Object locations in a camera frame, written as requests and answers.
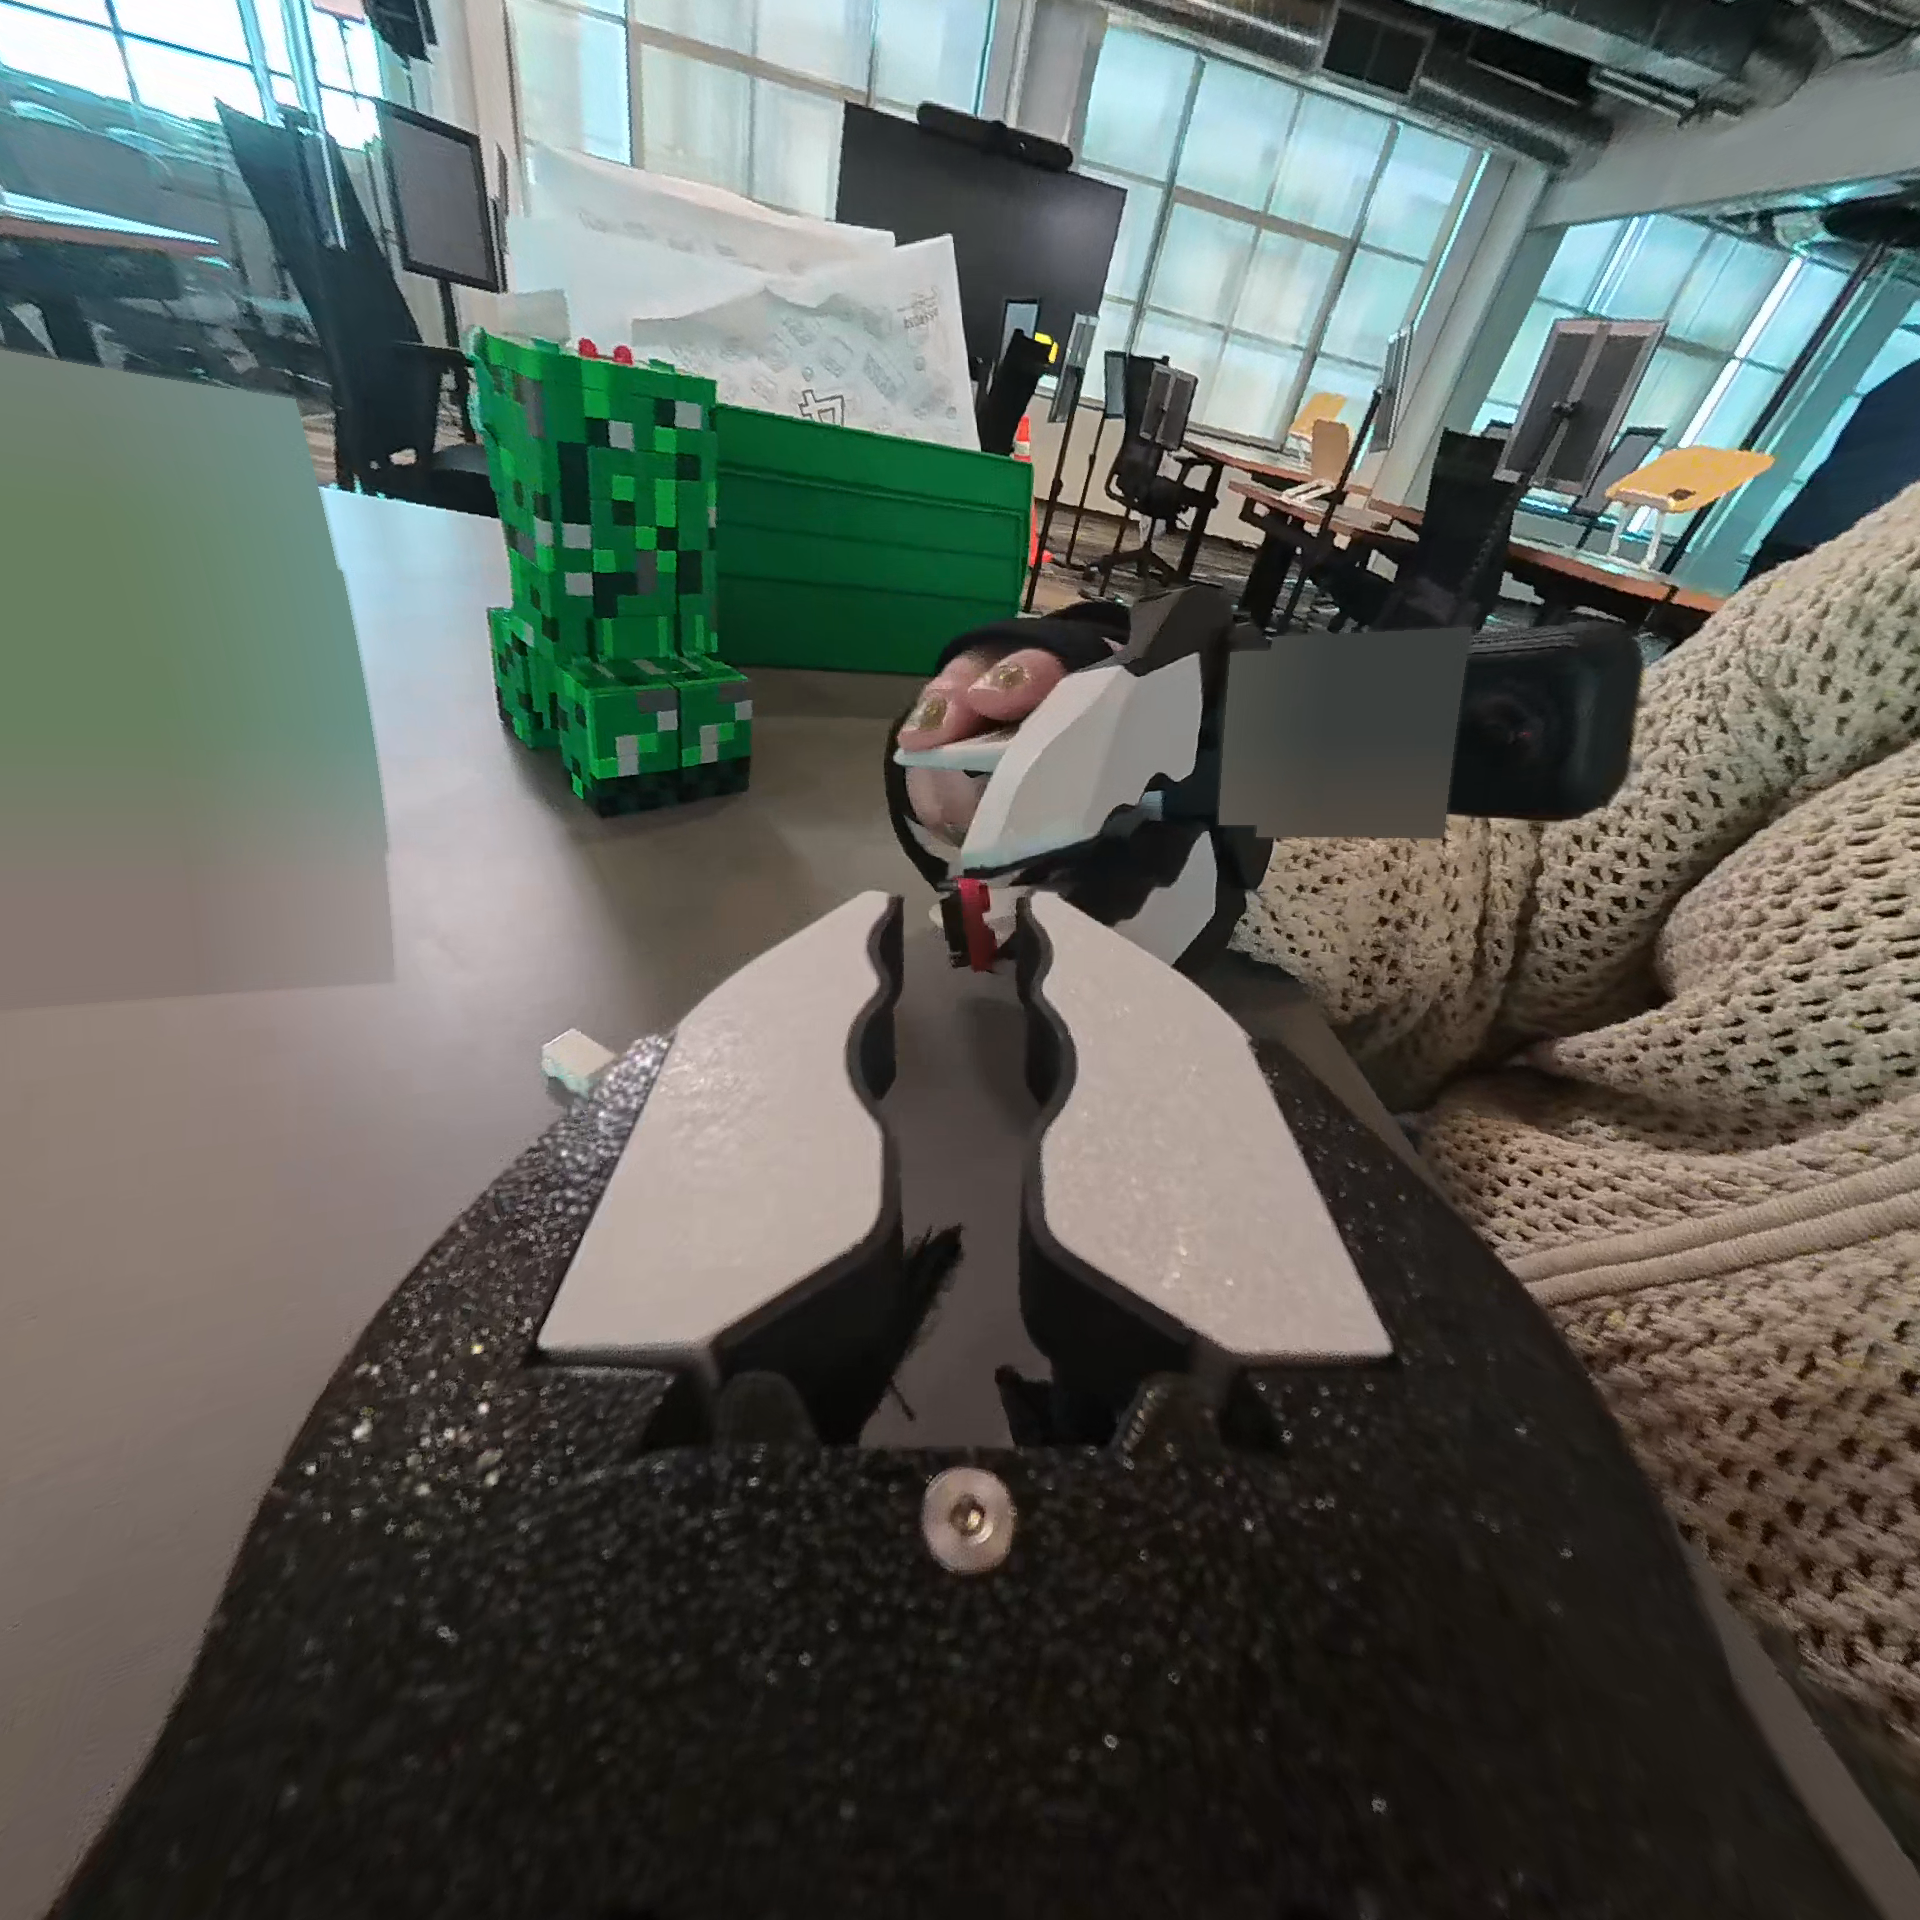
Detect person's right forearm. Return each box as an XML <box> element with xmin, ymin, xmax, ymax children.
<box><xmin>1245</xmin><ymin>482</ymin><xmax>1920</xmax><ymax>1121</ymax></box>

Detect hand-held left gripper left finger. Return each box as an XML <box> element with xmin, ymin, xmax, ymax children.
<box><xmin>533</xmin><ymin>892</ymin><xmax>911</xmax><ymax>1450</ymax></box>

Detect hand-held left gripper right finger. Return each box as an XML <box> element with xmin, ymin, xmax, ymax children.
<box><xmin>1015</xmin><ymin>895</ymin><xmax>1400</xmax><ymax>1445</ymax></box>

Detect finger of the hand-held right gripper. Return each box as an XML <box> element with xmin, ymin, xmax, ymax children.
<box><xmin>1036</xmin><ymin>815</ymin><xmax>1255</xmax><ymax>970</ymax></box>
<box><xmin>960</xmin><ymin>657</ymin><xmax>1204</xmax><ymax>887</ymax></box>

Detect wooden office desk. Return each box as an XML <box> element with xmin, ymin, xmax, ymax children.
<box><xmin>1228</xmin><ymin>447</ymin><xmax>1728</xmax><ymax>635</ymax></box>

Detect black monitor on arm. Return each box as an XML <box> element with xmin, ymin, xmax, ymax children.
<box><xmin>373</xmin><ymin>98</ymin><xmax>508</xmax><ymax>298</ymax></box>

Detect black mesh office chair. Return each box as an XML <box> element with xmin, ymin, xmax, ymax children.
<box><xmin>1099</xmin><ymin>349</ymin><xmax>1229</xmax><ymax>589</ymax></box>

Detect person's cream knit sweater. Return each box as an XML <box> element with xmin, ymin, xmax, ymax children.
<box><xmin>1409</xmin><ymin>961</ymin><xmax>1920</xmax><ymax>1817</ymax></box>

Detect green plastic bin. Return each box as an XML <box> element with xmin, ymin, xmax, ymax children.
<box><xmin>710</xmin><ymin>402</ymin><xmax>1039</xmax><ymax>682</ymax></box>

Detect white printed paper sheets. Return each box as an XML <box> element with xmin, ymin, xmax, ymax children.
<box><xmin>508</xmin><ymin>142</ymin><xmax>988</xmax><ymax>452</ymax></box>

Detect grey monitor back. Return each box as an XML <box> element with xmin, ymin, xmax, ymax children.
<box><xmin>1504</xmin><ymin>316</ymin><xmax>1670</xmax><ymax>500</ymax></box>

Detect large black wall screen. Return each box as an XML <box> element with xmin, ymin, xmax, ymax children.
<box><xmin>833</xmin><ymin>98</ymin><xmax>1128</xmax><ymax>397</ymax></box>

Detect green pixel lego figure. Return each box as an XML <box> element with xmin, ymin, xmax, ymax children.
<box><xmin>469</xmin><ymin>326</ymin><xmax>753</xmax><ymax>821</ymax></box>

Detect person's right hand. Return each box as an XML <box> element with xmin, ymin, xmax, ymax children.
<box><xmin>895</xmin><ymin>609</ymin><xmax>1133</xmax><ymax>889</ymax></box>

